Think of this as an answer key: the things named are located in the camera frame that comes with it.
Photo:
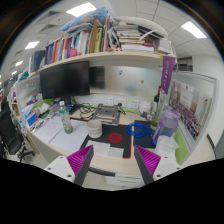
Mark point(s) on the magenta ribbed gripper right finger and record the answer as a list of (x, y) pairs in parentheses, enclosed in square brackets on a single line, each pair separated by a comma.
[(147, 162)]

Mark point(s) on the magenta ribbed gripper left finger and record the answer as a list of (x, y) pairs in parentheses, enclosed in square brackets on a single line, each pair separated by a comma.
[(79, 163)]

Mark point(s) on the purple transparent water pitcher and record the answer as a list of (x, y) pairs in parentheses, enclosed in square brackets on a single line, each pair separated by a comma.
[(168, 121)]

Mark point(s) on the green plastic water bottle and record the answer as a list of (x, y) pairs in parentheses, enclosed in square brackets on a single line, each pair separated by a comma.
[(64, 115)]

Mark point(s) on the white paper slips on mat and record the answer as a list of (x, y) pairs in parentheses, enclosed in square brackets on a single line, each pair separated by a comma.
[(105, 149)]

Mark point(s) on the white tissue paper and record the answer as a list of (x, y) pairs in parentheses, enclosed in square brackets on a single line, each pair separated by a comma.
[(166, 146)]

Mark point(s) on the white ceramic cup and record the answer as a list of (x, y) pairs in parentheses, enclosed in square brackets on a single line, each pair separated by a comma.
[(94, 128)]

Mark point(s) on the black mat with red circle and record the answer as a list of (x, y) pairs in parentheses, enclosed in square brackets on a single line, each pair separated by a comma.
[(116, 136)]

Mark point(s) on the white paper sheets on desk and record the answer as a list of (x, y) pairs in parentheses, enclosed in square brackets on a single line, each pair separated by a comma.
[(53, 132)]

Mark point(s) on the grey laptop stand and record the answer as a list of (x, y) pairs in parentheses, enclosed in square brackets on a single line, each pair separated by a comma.
[(107, 114)]

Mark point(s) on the black office chair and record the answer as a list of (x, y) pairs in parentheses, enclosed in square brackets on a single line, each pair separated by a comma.
[(10, 137)]

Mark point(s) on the black computer monitor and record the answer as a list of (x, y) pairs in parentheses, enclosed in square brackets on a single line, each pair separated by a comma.
[(65, 80)]

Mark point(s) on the photo board on partition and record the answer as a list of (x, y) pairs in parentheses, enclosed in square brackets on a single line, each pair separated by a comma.
[(192, 105)]

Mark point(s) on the purple hanging banner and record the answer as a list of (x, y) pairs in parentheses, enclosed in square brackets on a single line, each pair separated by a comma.
[(168, 65)]

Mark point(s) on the stack of books right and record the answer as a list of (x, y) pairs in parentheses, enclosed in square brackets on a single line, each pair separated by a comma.
[(137, 38)]

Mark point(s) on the row of upright books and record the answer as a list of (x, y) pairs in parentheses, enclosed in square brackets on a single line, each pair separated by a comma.
[(83, 35)]

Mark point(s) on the wall power sockets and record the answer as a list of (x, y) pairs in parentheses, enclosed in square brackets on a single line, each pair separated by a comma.
[(126, 103)]

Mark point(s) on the white wall shelf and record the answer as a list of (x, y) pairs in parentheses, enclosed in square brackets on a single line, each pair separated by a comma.
[(120, 58)]

